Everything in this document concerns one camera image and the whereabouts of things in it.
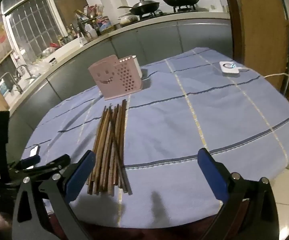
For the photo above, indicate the smartphone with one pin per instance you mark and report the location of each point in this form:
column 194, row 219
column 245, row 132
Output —
column 34, row 150

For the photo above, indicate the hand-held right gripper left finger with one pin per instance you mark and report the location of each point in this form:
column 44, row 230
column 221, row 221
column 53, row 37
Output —
column 80, row 176

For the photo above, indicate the white square device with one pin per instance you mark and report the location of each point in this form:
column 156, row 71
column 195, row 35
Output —
column 229, row 69

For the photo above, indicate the wok with steel lid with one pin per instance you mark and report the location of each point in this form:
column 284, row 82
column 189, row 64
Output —
column 144, row 7

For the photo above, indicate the steel pot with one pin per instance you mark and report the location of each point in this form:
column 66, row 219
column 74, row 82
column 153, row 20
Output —
column 128, row 19

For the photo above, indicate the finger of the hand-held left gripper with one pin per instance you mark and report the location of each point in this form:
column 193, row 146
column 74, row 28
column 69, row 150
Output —
column 30, row 160
column 57, row 163

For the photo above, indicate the cluttered kitchen rack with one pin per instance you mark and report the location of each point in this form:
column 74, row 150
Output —
column 97, row 17

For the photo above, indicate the barred window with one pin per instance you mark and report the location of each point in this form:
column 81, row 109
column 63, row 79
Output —
column 34, row 22

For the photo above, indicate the small curved metal faucet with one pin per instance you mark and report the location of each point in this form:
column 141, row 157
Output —
column 22, row 67

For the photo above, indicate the bunch of wooden chopsticks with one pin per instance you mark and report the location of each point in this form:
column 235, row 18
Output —
column 107, row 150

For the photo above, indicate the pink smiley utensil holder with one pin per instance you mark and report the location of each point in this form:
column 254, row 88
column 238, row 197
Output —
column 104, row 77

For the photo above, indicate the wooden door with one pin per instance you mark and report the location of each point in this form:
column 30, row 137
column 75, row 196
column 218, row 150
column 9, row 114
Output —
column 259, row 30

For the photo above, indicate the white plastic jug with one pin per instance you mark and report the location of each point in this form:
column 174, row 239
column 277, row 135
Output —
column 90, row 32

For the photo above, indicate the row of condiment bottles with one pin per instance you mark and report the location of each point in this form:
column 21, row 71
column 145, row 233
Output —
column 70, row 33

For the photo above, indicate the tall metal faucet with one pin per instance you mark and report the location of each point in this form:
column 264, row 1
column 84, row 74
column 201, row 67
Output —
column 14, row 80

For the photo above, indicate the clear plastic bag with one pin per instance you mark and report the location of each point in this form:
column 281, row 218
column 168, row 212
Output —
column 40, row 66

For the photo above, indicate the blue checked tablecloth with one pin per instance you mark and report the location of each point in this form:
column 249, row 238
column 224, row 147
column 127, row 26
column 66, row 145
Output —
column 209, row 120

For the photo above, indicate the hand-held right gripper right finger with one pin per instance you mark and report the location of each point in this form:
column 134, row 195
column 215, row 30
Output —
column 214, row 177

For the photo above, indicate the kitchen sink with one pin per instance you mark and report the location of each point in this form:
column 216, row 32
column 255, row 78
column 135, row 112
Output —
column 29, row 80

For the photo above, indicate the gas stove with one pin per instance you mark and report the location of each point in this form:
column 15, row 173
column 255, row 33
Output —
column 164, row 13

